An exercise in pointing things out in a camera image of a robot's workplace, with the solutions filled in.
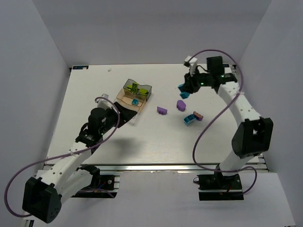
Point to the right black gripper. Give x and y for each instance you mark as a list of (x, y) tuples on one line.
[(189, 82)]

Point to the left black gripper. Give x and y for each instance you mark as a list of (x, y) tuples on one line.
[(118, 111)]

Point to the blue square lego brick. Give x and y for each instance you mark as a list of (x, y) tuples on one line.
[(135, 102)]

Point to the purple rounded lego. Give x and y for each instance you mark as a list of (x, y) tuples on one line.
[(181, 105)]

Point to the small green lego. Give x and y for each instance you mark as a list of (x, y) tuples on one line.
[(129, 86)]

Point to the green printed lego brick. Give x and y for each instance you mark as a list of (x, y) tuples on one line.
[(144, 92)]

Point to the blue printed lego brick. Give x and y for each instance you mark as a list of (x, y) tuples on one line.
[(189, 119)]

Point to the purple orange lego piece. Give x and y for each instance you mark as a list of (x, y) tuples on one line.
[(198, 116)]

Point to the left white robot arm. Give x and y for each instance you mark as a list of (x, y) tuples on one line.
[(44, 196)]

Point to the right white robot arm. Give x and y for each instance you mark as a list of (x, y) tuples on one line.
[(254, 132)]

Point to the clear translucent container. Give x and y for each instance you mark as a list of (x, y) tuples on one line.
[(135, 120)]

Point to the grey translucent container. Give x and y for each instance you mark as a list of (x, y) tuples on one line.
[(145, 86)]

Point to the purple arched lego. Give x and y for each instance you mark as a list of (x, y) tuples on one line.
[(161, 110)]

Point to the left corner label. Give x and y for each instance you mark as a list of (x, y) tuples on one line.
[(85, 67)]

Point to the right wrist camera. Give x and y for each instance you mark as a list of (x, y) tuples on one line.
[(191, 63)]

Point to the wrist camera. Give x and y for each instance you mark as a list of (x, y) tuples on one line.
[(102, 101), (191, 63)]

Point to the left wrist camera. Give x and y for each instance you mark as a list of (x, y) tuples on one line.
[(102, 101)]

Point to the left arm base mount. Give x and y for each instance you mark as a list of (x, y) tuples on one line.
[(102, 185)]

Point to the aluminium table rail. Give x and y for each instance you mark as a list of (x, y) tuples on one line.
[(259, 167)]

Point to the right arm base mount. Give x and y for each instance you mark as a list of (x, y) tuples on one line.
[(216, 187)]

